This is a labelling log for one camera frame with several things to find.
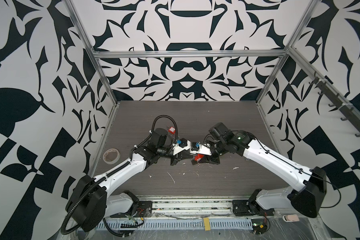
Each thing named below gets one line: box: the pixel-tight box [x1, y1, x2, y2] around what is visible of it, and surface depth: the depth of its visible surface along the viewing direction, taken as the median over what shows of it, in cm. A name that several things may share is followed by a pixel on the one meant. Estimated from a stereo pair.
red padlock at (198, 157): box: [194, 153, 205, 161], surface depth 72 cm
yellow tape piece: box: [203, 217, 211, 231], surface depth 71 cm
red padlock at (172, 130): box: [168, 126, 176, 134], surface depth 104 cm
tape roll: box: [103, 148, 121, 165], surface depth 94 cm
